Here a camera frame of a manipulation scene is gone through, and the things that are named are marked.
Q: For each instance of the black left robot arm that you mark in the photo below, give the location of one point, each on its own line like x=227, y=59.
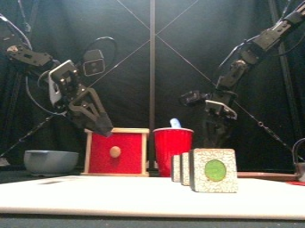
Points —
x=27, y=56

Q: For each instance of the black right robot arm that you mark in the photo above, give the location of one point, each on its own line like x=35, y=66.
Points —
x=266, y=40

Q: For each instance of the toy sushi piece green centre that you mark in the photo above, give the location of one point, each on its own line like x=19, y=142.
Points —
x=215, y=158
x=175, y=167
x=184, y=169

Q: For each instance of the white cutting board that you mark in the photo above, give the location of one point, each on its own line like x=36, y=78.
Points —
x=119, y=196

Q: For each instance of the red wooden drawer box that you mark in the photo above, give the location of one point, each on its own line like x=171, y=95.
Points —
x=116, y=139

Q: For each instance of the red plastic cup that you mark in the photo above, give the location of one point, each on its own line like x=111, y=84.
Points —
x=172, y=151

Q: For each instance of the grey bowl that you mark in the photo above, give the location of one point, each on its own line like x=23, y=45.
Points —
x=49, y=161

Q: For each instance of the light wooden tray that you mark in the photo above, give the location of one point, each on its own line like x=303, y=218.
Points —
x=266, y=175

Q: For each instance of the dark metal kettle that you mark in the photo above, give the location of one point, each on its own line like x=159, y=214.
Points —
x=299, y=166

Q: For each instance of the small white object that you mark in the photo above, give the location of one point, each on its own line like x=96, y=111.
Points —
x=2, y=162

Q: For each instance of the red flat toy piece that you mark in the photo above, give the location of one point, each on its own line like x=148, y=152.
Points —
x=295, y=183

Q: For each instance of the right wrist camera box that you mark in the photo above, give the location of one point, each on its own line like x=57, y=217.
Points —
x=192, y=98

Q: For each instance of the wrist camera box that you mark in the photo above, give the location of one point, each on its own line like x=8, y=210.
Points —
x=93, y=63
x=192, y=98

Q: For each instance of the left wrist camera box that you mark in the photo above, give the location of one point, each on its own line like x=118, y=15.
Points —
x=93, y=63

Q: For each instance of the vertical metal frame pole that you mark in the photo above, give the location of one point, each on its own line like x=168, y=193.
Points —
x=152, y=74

